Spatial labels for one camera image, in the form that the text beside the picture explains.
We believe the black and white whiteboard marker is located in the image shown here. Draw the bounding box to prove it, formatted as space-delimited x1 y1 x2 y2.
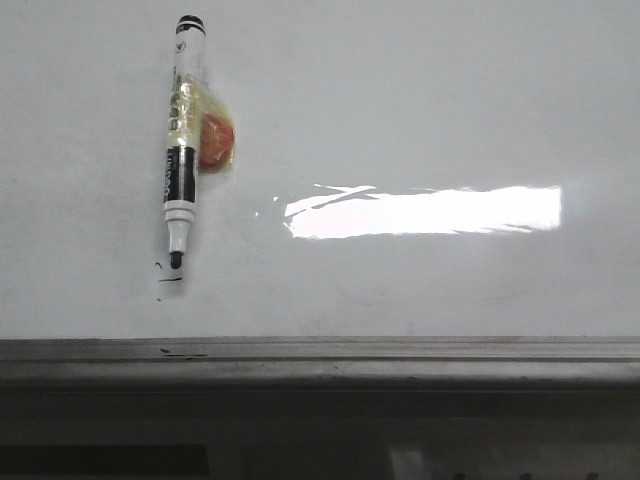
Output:
163 15 206 270

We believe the grey aluminium whiteboard frame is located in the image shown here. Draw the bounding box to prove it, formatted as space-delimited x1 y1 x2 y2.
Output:
1 336 639 392

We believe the white whiteboard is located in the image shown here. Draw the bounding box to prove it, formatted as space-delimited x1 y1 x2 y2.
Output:
1 1 639 339

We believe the orange magnet taped to marker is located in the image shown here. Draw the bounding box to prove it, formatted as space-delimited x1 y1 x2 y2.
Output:
197 84 235 172

